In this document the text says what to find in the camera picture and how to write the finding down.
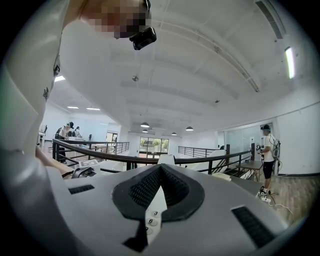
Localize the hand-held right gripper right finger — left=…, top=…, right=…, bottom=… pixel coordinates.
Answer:
left=159, top=163, right=205, bottom=223

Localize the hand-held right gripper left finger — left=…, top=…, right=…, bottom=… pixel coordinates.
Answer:
left=112, top=163, right=162, bottom=222

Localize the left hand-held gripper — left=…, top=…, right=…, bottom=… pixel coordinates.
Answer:
left=71, top=159, right=101, bottom=180

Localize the white telephone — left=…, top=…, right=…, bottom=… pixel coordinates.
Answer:
left=144, top=186, right=168, bottom=246

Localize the person's left forearm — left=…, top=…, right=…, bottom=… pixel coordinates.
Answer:
left=35, top=144, right=74, bottom=180

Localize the black metal railing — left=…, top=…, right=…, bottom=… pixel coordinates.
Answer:
left=51, top=138, right=254, bottom=176

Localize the glass door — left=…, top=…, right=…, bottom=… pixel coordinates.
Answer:
left=139, top=136, right=170, bottom=159

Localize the brown wooden table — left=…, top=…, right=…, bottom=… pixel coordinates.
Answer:
left=234, top=160, right=265, bottom=182

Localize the person's white shirt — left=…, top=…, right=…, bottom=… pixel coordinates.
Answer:
left=6, top=0, right=121, bottom=156

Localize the person's head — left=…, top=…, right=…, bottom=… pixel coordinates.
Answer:
left=82, top=0, right=152, bottom=40

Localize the long ceiling tube light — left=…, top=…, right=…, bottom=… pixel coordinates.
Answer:
left=284, top=46, right=296, bottom=80

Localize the ceiling air vent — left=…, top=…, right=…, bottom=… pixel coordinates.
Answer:
left=254, top=0, right=285, bottom=40

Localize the white floor cable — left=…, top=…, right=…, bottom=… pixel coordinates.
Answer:
left=268, top=197, right=296, bottom=225

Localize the black head-worn camera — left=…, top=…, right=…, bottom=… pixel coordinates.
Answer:
left=128, top=26, right=158, bottom=51

